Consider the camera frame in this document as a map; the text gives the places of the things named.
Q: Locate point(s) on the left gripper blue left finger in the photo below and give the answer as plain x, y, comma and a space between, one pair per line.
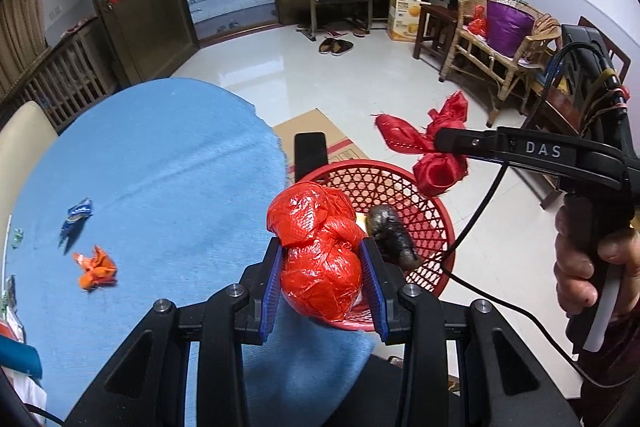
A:
269, 289

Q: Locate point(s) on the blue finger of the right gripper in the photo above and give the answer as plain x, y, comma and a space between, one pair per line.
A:
310, 153

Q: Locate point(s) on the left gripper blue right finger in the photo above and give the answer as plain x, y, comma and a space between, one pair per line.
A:
373, 280

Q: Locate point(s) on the small red plastic bag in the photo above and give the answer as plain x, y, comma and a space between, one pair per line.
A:
317, 228

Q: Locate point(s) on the black plastic bag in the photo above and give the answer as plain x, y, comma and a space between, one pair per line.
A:
393, 240

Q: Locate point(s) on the red knotted cloth bag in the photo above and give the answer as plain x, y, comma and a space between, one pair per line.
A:
435, 172

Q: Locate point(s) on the orange snack wrapper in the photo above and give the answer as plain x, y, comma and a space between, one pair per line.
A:
98, 270

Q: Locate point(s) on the blue foil wrapper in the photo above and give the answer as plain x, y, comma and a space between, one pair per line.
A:
76, 216

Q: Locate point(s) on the right hand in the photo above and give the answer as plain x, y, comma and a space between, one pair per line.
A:
573, 268

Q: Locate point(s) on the flat cardboard on floor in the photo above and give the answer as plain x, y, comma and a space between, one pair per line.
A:
340, 146

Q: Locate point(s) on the red plastic basket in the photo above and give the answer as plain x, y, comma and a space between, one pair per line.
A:
411, 231

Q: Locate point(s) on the pair of slippers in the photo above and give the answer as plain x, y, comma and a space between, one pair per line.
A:
336, 47

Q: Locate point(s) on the blue tablecloth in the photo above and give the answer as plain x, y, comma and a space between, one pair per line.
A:
181, 174

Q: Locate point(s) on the wicker bench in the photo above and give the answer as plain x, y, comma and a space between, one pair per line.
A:
469, 53

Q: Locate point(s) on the purple bag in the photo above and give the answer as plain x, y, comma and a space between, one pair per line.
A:
507, 27

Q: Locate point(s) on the yellow cardboard box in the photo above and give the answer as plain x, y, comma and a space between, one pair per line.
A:
403, 19

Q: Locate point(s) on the dark wooden stool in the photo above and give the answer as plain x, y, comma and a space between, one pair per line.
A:
436, 29

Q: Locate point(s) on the wooden radiator cover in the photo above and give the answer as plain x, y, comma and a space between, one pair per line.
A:
76, 74

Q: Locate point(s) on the white tissue stack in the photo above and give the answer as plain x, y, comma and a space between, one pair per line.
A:
27, 389

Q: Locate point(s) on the teal water bottle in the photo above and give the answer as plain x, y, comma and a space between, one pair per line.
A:
20, 357

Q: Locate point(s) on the green candy wrapper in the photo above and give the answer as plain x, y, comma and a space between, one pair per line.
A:
17, 238

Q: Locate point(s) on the cream leather sofa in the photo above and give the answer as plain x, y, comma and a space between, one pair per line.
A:
23, 141

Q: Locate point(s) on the beige striped curtain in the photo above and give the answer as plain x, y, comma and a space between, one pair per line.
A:
22, 39

